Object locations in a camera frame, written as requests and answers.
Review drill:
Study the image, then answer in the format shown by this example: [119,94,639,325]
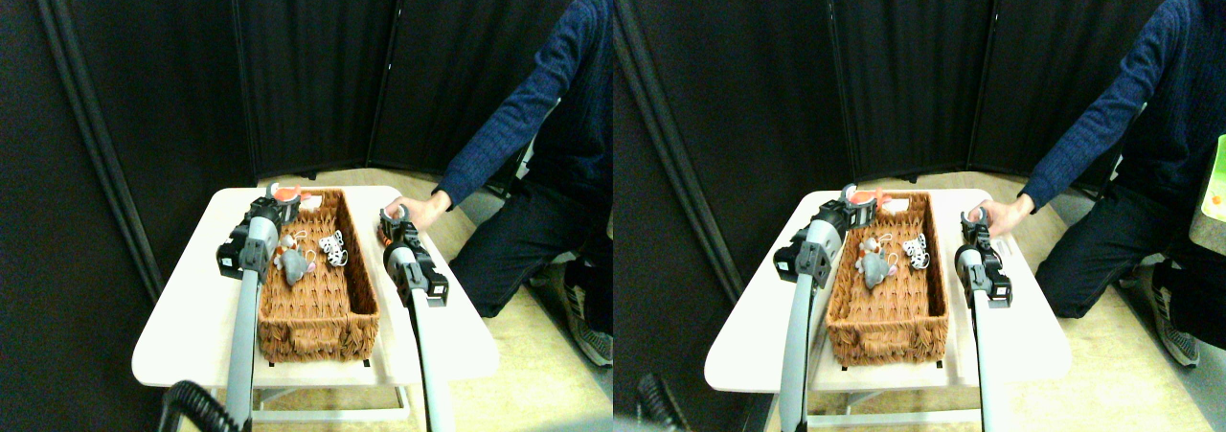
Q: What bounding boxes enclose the black curtain stand pole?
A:
[613,1,746,304]
[32,0,166,304]

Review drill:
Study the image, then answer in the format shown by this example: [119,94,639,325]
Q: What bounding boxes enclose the person's hand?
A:
[383,194,451,234]
[969,194,1038,238]

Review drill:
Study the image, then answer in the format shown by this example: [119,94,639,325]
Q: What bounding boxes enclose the brown wicker basket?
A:
[257,190,381,364]
[826,193,950,367]

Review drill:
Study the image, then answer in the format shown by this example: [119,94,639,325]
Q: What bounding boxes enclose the person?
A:
[1034,0,1226,368]
[448,0,614,368]

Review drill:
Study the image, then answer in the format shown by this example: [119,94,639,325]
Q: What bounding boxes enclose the green and beige box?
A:
[1188,133,1226,256]

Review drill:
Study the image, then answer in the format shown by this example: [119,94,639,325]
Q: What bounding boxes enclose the white spotted dog toy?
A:
[318,231,349,268]
[902,233,932,270]

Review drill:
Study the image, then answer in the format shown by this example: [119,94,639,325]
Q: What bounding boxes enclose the low white table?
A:
[705,191,1072,427]
[132,187,499,424]

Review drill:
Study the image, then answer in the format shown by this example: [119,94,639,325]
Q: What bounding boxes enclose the grey mouse toy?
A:
[273,243,317,286]
[855,245,898,291]

